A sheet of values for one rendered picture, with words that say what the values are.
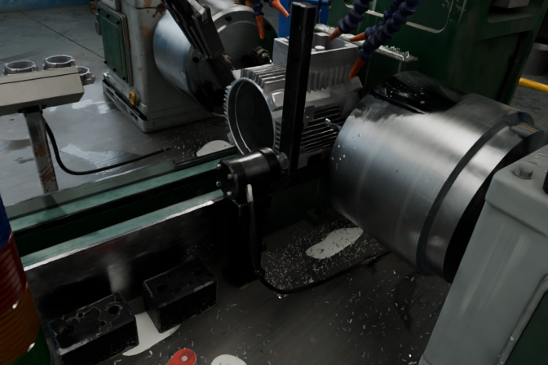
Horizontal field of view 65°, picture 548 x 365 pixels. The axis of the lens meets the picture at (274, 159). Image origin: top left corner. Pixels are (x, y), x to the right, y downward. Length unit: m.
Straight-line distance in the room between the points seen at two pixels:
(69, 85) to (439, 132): 0.61
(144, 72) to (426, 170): 0.80
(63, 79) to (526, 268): 0.74
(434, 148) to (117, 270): 0.48
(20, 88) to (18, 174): 0.32
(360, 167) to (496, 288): 0.21
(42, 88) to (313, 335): 0.60
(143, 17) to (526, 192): 0.90
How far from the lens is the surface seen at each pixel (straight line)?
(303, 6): 0.58
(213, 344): 0.69
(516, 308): 0.51
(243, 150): 0.84
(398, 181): 0.54
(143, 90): 1.16
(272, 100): 0.71
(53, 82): 0.84
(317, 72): 0.77
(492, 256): 0.49
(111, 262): 0.69
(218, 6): 0.97
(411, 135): 0.55
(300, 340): 0.70
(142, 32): 1.11
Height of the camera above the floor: 1.36
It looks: 31 degrees down
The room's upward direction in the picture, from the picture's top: 5 degrees clockwise
